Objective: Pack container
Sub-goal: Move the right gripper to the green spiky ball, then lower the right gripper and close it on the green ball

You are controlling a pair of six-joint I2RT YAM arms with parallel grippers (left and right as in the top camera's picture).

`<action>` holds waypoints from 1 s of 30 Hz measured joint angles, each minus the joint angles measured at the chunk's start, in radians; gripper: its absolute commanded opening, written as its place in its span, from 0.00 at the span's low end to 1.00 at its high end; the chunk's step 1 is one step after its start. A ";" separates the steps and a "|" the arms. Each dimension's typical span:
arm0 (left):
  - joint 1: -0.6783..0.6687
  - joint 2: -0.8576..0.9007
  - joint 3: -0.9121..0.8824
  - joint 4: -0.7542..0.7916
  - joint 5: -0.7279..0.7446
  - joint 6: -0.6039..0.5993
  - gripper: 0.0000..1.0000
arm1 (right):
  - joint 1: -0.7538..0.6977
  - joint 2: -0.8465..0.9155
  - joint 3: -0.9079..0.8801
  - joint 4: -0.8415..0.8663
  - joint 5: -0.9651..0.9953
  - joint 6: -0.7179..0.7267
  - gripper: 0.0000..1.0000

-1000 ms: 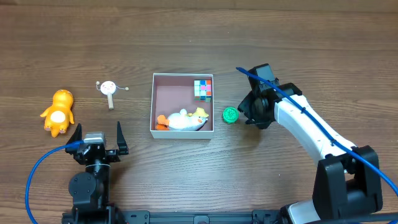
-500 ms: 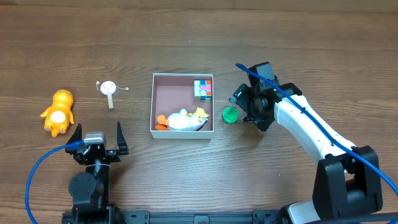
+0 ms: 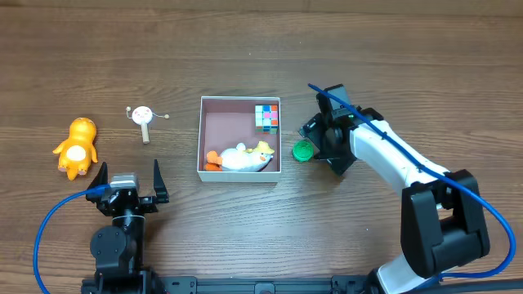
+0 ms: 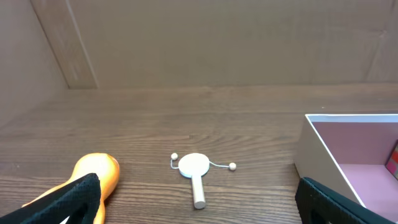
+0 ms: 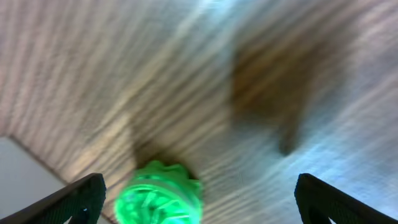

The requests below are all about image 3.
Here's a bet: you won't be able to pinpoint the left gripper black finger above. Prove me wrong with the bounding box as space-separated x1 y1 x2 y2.
86 162 109 202
154 159 169 203

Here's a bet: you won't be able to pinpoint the green round plastic toy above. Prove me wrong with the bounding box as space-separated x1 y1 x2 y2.
292 140 315 163

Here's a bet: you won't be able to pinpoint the orange plastic cat figure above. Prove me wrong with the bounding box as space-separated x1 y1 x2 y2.
52 118 98 180

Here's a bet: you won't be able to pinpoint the colourful puzzle cube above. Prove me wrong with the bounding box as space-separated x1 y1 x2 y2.
255 105 279 135

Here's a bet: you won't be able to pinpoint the white wooden rattle drum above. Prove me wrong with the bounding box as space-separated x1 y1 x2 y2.
126 106 170 145

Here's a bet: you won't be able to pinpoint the white plush duck orange feet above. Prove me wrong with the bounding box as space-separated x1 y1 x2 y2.
204 140 275 172

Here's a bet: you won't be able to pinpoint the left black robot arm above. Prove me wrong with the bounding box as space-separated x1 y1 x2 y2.
81 163 169 294

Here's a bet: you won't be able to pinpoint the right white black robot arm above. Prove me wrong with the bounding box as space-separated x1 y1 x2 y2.
299 109 490 293

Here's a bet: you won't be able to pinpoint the white cardboard box pink interior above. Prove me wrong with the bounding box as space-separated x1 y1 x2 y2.
197 96 282 183

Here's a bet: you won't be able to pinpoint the left blue cable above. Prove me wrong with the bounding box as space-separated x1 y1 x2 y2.
32 184 112 294

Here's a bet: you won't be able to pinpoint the black mounting rail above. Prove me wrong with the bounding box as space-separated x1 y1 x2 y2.
80 275 523 294

